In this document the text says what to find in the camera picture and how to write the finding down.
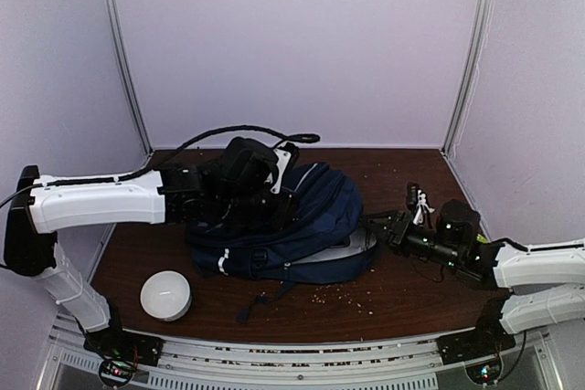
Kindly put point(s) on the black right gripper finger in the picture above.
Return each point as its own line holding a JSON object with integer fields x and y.
{"x": 386, "y": 219}
{"x": 383, "y": 235}

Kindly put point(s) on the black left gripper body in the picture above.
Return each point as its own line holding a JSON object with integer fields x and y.
{"x": 243, "y": 205}

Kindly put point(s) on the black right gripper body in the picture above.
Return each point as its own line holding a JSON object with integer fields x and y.
{"x": 448, "y": 257}

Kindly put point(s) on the navy blue student backpack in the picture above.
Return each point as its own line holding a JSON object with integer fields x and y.
{"x": 323, "y": 244}

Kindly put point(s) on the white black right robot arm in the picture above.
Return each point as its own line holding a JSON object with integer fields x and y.
{"x": 545, "y": 282}

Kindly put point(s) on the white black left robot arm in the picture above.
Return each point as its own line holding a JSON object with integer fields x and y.
{"x": 42, "y": 205}

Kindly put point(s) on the green plate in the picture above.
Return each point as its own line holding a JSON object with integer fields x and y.
{"x": 482, "y": 239}

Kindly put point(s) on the white ceramic bowl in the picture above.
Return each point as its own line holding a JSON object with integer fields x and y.
{"x": 166, "y": 296}

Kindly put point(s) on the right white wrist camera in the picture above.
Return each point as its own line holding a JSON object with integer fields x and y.
{"x": 418, "y": 205}

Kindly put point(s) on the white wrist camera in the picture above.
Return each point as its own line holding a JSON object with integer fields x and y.
{"x": 286, "y": 156}
{"x": 418, "y": 205}

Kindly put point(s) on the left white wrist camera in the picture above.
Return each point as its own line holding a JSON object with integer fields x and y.
{"x": 286, "y": 156}

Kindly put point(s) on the white front rail frame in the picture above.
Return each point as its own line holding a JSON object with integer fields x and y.
{"x": 415, "y": 362}

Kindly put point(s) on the right aluminium frame post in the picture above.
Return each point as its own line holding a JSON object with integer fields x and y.
{"x": 481, "y": 21}

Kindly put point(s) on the aluminium frame post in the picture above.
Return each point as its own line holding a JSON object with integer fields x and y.
{"x": 481, "y": 21}
{"x": 125, "y": 73}

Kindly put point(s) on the left aluminium frame post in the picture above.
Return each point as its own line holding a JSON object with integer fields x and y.
{"x": 125, "y": 73}

